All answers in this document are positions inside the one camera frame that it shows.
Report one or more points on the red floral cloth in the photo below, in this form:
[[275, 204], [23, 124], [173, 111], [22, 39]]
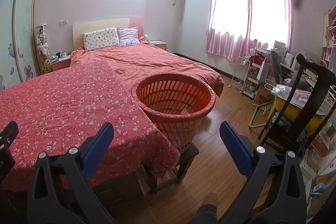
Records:
[[65, 108]]

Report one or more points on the yellow plush toy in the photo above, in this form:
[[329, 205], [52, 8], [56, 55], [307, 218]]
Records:
[[46, 65]]

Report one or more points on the white storage trolley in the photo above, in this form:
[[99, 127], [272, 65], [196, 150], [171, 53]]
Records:
[[258, 69]]

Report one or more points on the dark wooden chair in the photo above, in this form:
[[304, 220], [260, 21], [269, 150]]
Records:
[[319, 77]]

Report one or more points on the yellow bag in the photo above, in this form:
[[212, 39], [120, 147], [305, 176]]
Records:
[[286, 107]]

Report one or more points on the orange plastic basket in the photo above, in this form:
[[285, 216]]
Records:
[[170, 92]]

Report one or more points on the brown paper bag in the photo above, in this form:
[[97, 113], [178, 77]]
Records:
[[261, 98]]

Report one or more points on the cluttered desk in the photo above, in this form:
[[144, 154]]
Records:
[[291, 61]]

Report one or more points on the pink nightstand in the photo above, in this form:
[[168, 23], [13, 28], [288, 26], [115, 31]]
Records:
[[61, 64], [158, 45]]

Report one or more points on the stack of boxes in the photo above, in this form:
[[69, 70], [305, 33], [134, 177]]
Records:
[[323, 161]]

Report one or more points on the wardrobe with flower doors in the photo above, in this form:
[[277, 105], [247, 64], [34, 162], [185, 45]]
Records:
[[23, 29]]

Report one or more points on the beige and pink headboard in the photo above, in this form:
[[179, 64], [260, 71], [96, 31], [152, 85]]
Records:
[[105, 23]]

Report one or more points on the white metal tube frame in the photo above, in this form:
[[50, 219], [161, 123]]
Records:
[[256, 123]]

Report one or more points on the white bookshelf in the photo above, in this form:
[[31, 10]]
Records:
[[329, 29]]

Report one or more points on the dark wooden stool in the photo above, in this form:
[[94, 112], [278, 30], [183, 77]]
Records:
[[187, 158]]

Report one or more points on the white floral pillow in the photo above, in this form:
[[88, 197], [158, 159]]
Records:
[[101, 39]]

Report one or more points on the bed with red duvet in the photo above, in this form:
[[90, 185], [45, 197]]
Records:
[[157, 61]]

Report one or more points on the grey office chair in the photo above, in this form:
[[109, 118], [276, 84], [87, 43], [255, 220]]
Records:
[[277, 66]]

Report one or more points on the pink striped pillow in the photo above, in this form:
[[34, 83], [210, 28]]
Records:
[[128, 35]]

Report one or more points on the pink curtain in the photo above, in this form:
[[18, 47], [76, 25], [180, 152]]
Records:
[[228, 37]]

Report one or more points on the white mug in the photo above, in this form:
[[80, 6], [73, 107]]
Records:
[[62, 54]]

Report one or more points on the person's leg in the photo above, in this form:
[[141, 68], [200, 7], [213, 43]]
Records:
[[207, 211]]

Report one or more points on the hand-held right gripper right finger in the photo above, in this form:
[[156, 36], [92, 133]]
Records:
[[235, 145]]

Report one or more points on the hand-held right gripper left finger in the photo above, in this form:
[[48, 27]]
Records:
[[98, 150]]

